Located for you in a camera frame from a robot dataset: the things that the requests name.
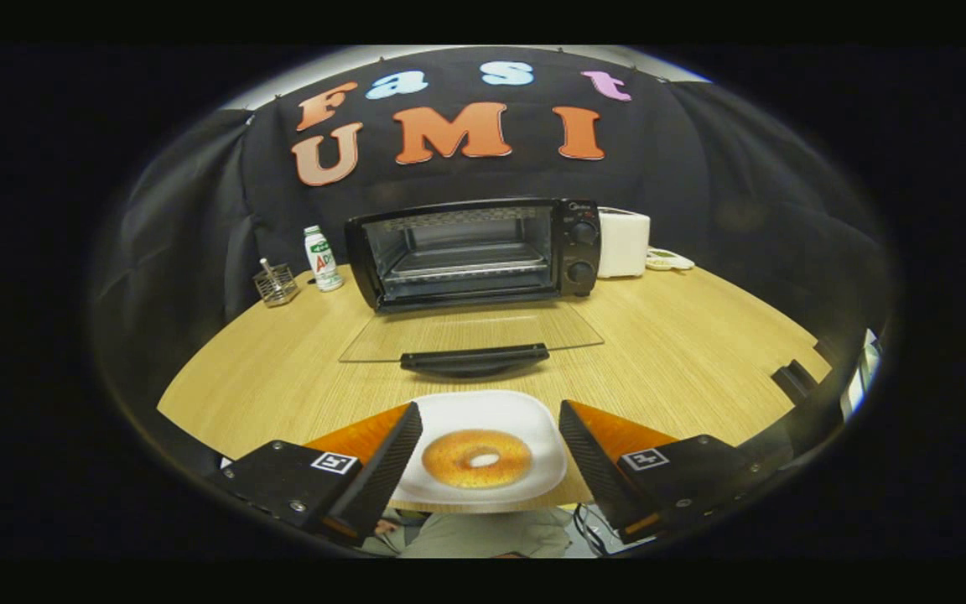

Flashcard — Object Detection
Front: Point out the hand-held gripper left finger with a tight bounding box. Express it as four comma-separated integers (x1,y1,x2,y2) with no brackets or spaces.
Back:
210,403,423,546

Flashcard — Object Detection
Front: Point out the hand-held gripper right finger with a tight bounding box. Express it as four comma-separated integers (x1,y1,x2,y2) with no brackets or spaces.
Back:
558,400,786,544

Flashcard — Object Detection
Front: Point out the golden bagel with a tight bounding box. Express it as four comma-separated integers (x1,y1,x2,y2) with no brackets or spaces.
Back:
422,430,533,490

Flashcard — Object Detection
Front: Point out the black toaster oven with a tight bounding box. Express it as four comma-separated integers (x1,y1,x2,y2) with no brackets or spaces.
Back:
339,197,605,378

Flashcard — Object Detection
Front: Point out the white bread toaster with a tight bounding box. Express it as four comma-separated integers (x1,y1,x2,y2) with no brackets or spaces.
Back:
596,207,652,279

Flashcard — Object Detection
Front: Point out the white square plate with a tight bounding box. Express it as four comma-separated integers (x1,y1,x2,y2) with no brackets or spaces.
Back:
391,390,569,506

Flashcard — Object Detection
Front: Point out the person's grey clothing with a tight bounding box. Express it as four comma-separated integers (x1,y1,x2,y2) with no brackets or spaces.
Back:
361,506,572,559

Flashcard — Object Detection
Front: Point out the black chair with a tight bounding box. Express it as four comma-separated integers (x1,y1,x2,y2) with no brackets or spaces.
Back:
771,336,843,405

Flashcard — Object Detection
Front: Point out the white bottle green label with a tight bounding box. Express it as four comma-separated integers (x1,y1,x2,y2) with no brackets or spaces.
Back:
304,225,345,293

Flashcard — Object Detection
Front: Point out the small white green tray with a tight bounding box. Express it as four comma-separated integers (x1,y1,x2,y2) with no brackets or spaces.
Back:
645,247,695,272

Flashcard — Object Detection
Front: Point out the black backdrop cloth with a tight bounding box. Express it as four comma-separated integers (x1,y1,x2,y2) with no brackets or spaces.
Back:
93,46,899,404

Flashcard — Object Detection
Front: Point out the bundle of dark cables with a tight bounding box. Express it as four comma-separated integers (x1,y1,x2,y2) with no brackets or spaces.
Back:
574,503,618,555

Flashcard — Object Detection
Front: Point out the small wire holder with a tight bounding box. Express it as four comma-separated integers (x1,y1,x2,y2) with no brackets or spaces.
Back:
252,258,300,307

